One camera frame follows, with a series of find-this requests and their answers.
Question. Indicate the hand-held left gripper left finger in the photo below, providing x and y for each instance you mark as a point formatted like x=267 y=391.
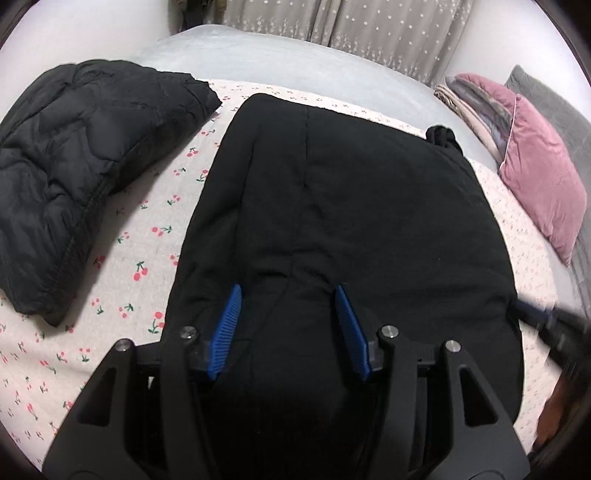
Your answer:
x=224 y=332

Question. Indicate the olive green hanging jacket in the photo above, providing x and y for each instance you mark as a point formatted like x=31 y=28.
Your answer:
x=203 y=4

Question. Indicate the black long coat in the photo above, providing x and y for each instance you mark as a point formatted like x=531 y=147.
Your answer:
x=346 y=207

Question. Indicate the cherry print sheet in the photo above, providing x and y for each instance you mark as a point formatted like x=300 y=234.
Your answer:
x=138 y=240

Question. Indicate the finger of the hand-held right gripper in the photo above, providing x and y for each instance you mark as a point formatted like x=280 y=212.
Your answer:
x=535 y=314

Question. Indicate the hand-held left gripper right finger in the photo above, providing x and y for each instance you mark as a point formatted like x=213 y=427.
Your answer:
x=351 y=332

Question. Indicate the grey folded blanket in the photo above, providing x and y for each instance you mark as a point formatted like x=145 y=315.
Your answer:
x=496 y=127

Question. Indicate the beige folded blanket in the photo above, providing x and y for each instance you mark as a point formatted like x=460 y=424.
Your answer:
x=461 y=108

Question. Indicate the grey bed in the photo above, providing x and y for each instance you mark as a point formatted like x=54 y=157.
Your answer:
x=277 y=55

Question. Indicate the pink velvet pillow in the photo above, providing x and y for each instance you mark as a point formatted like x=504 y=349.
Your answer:
x=540 y=166
x=487 y=87

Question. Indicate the grey star print curtain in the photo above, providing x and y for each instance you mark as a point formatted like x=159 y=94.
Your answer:
x=360 y=32

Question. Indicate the black puffer jacket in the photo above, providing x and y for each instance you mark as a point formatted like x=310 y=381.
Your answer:
x=69 y=161

